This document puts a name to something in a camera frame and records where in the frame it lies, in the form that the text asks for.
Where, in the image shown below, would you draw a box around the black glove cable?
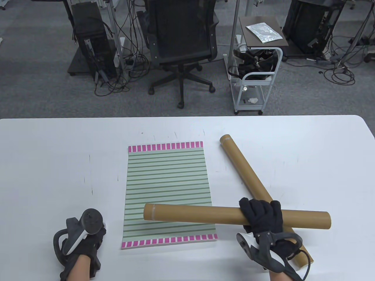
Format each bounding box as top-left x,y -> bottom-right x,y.
294,249 -> 312,281

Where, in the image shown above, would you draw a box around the black strap bag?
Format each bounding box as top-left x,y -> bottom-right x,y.
228,48 -> 279,81

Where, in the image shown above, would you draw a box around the black equipment cabinet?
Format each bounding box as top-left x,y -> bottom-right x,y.
283,0 -> 345,60

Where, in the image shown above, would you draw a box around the white metal utility cart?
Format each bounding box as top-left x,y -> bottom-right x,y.
224,16 -> 289,115

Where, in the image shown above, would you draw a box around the person's left hand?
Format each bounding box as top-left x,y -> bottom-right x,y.
60,229 -> 106,279

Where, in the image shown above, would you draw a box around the silver foil bag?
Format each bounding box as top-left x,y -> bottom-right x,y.
246,22 -> 283,44

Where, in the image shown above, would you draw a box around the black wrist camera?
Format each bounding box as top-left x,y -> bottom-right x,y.
89,255 -> 102,278

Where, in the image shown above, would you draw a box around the black mesh office chair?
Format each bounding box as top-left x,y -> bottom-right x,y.
136,0 -> 220,109

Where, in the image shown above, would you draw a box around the black computer tower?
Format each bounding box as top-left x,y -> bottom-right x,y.
71,2 -> 117,80

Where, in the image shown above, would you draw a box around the aluminium frame post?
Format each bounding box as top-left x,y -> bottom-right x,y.
104,0 -> 129,79

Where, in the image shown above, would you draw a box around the brown cardboard mailing tube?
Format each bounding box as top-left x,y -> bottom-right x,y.
219,134 -> 315,268
143,203 -> 332,229

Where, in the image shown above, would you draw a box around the person's right hand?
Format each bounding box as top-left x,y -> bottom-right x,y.
239,198 -> 302,281

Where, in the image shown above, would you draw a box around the green striped mouse pad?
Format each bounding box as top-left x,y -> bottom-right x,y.
121,141 -> 219,250

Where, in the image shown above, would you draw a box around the person's left forearm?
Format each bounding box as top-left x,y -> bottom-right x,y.
67,255 -> 91,281

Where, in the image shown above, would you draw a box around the tangled black floor cables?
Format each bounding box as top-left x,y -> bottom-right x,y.
322,35 -> 375,86
94,0 -> 150,97

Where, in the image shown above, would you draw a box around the grey hand tracking controller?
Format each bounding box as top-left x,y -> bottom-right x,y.
53,208 -> 105,265
236,231 -> 304,273

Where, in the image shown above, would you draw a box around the grey metal pole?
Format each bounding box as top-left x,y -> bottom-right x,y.
228,0 -> 241,79

